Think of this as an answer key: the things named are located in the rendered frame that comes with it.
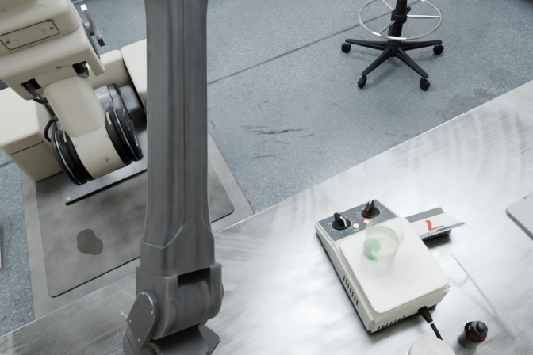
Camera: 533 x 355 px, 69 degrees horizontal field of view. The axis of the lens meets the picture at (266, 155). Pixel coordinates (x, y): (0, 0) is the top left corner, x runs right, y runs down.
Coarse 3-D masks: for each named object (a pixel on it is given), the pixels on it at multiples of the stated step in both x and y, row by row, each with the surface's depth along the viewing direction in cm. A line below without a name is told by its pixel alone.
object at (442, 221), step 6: (438, 216) 70; (444, 216) 70; (450, 216) 69; (420, 222) 70; (426, 222) 70; (432, 222) 69; (438, 222) 68; (444, 222) 68; (450, 222) 67; (456, 222) 67; (414, 228) 68; (420, 228) 68; (426, 228) 67; (432, 228) 67; (438, 228) 66; (420, 234) 66
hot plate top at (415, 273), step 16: (352, 240) 61; (416, 240) 60; (352, 256) 59; (400, 256) 58; (416, 256) 58; (432, 256) 58; (352, 272) 58; (368, 272) 57; (384, 272) 57; (400, 272) 57; (416, 272) 57; (432, 272) 56; (368, 288) 56; (384, 288) 56; (400, 288) 55; (416, 288) 55; (432, 288) 55; (384, 304) 54; (400, 304) 54
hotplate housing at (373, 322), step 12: (384, 204) 69; (324, 240) 66; (336, 252) 62; (336, 264) 64; (348, 276) 60; (348, 288) 62; (360, 288) 58; (444, 288) 57; (360, 300) 57; (420, 300) 56; (432, 300) 58; (360, 312) 60; (372, 312) 56; (396, 312) 56; (408, 312) 58; (420, 312) 58; (372, 324) 57; (384, 324) 58
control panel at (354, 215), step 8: (376, 200) 71; (352, 208) 71; (360, 208) 70; (384, 208) 68; (344, 216) 69; (352, 216) 68; (360, 216) 68; (320, 224) 69; (328, 224) 68; (352, 224) 66; (360, 224) 66; (328, 232) 66; (336, 232) 65; (344, 232) 65; (352, 232) 64; (336, 240) 63
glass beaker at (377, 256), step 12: (372, 216) 55; (384, 216) 55; (396, 216) 55; (396, 228) 56; (372, 240) 53; (372, 252) 55; (384, 252) 53; (396, 252) 54; (372, 264) 57; (384, 264) 56
